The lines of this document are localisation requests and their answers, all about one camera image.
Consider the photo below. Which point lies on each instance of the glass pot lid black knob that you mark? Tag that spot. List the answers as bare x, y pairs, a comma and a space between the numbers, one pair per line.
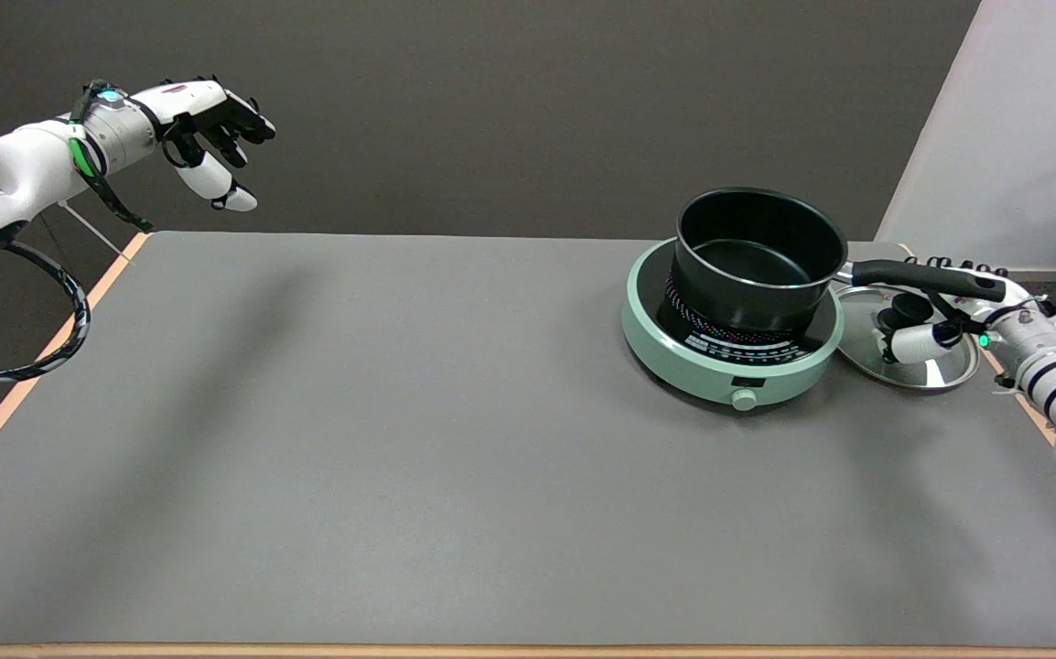
857, 339

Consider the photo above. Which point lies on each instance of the gray table mat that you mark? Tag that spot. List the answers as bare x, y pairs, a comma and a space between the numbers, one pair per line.
400, 439

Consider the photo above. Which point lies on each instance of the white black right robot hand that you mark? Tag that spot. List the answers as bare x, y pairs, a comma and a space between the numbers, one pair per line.
917, 346

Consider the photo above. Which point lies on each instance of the mint green induction cooker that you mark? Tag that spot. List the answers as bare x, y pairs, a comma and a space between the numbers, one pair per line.
720, 371

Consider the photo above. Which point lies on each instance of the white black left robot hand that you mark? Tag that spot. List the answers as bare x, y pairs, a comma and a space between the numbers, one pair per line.
203, 101

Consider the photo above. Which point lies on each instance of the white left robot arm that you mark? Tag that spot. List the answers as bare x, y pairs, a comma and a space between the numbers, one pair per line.
25, 169

